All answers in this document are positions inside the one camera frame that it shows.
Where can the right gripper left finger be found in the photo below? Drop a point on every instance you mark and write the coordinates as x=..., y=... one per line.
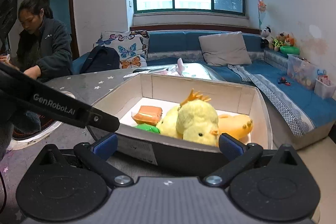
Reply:
x=106, y=146

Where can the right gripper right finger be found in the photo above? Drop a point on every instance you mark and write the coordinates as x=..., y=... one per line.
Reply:
x=230, y=147

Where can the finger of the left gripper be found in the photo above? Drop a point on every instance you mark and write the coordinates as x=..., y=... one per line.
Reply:
x=102, y=120

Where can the orange plush duck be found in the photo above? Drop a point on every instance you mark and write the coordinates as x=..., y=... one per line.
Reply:
x=238, y=126

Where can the yellow plush chick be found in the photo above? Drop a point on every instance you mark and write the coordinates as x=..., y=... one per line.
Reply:
x=197, y=120
x=167, y=125

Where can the green toy piece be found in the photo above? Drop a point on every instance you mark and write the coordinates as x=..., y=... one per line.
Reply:
x=148, y=127

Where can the orange toy block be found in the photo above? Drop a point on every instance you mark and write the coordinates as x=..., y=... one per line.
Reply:
x=148, y=115

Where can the round table hotpot burner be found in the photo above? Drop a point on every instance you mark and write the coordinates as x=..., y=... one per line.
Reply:
x=32, y=129

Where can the seated person in fleece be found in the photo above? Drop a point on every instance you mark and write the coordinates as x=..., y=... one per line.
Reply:
x=44, y=48

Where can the dark blue backpack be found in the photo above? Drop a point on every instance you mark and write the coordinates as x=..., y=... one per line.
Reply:
x=101, y=58

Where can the cardboard shoe box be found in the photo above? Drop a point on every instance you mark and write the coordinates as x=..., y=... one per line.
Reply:
x=169, y=91

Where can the lace sofa cover cloth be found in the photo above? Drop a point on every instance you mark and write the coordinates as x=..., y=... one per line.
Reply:
x=301, y=109

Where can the butterfly print pillow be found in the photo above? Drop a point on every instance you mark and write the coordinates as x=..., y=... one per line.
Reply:
x=132, y=47

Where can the pink plastic bag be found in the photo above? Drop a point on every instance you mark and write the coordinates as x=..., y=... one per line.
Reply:
x=179, y=69

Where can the grey cushion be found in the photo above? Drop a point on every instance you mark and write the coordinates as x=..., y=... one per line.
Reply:
x=224, y=49

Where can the clear plastic toy bin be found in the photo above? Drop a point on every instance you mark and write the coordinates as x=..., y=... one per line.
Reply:
x=302, y=71

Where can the small clear toy box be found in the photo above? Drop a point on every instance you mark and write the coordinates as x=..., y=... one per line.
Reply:
x=324, y=88

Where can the yellow green plush toy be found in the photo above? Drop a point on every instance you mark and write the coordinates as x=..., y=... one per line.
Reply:
x=277, y=42

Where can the orange fox plush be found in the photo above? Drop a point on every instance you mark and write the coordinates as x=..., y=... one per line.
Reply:
x=289, y=40

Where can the panda plush toy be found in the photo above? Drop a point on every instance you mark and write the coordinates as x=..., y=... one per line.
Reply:
x=266, y=39

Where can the green ring toy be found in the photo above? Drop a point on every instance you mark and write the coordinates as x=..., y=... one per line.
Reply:
x=289, y=50

